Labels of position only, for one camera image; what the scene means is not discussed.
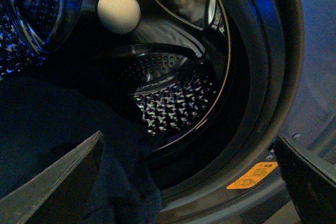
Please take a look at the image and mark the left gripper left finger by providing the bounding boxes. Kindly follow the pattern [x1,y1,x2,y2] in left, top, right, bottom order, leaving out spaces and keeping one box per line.
[1,131,104,223]

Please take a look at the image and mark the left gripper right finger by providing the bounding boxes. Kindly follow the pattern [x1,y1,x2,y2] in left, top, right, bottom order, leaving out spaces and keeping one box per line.
[274,135,335,223]

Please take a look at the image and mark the navy blue knit garment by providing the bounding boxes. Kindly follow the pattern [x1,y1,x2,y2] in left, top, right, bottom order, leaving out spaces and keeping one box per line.
[1,77,162,223]

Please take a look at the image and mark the grey front-load washing machine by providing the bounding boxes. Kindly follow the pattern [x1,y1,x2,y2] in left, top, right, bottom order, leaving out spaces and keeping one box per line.
[1,0,335,223]

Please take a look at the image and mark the orange warning sticker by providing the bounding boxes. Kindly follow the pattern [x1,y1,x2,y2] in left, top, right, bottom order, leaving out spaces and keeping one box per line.
[226,162,278,190]

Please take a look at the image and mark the steel perforated washer drum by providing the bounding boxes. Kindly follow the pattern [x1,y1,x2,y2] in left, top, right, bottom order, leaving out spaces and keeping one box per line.
[1,0,230,146]

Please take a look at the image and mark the white round drum hub cap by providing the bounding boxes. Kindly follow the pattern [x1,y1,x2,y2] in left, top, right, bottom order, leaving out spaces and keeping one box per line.
[97,0,141,35]

